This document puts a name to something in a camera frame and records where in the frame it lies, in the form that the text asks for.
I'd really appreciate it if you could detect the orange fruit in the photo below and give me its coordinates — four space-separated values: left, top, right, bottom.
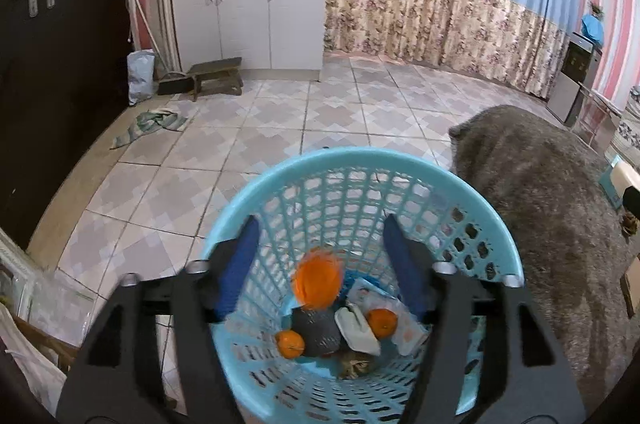
275 330 306 360
292 249 343 309
366 308 399 340

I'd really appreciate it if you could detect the small wooden stool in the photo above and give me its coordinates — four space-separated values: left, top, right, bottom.
186 57 244 102

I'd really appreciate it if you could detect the broom with long stick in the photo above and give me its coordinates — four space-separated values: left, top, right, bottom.
122 0 191 95

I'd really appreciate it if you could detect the dark grey sock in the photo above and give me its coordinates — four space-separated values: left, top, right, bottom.
291 306 343 357

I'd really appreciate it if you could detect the cream white soft pad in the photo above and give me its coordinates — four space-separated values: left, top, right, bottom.
334 304 381 353

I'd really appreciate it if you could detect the blue and floral curtain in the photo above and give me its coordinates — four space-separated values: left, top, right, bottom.
220 0 583 99

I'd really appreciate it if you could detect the blue cloth cover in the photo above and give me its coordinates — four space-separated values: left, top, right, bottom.
581 14 606 44

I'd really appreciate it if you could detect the striped floor cloth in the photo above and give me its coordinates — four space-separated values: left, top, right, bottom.
110 110 190 149

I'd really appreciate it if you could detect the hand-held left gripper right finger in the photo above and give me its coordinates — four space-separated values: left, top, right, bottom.
384 215 586 424

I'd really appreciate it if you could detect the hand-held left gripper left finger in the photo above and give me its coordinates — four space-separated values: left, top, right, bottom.
55 218 262 424

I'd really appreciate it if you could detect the blue plastic basket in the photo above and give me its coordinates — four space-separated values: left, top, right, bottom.
202 147 525 424

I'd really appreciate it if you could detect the brown wrapper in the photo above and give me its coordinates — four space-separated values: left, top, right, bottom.
337 350 376 380

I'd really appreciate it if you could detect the dark door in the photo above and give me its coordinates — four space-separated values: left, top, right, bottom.
0 0 133 249

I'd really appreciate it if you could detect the white wipes packet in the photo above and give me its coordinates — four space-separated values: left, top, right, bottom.
347 276 430 356

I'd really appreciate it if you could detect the white cabinet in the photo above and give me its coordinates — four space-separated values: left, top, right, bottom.
169 0 329 82

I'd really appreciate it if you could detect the sofa with patterned cover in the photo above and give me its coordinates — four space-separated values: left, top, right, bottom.
607 88 640 165

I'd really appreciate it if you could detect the white sack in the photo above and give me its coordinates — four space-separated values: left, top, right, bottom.
126 48 156 106

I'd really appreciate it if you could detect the grey shaggy rug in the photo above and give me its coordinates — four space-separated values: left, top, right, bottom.
448 104 640 424

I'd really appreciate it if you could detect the small folding table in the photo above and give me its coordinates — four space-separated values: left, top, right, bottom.
575 86 623 149

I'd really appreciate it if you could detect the beige flat object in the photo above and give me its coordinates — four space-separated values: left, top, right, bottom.
618 161 640 209

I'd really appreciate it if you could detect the teal cardboard box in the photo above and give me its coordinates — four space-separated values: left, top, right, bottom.
599 156 625 209

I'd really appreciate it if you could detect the wooden frame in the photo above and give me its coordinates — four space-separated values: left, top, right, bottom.
10 314 76 371

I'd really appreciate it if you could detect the grey water dispenser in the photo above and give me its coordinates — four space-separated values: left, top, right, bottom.
546 31 603 125

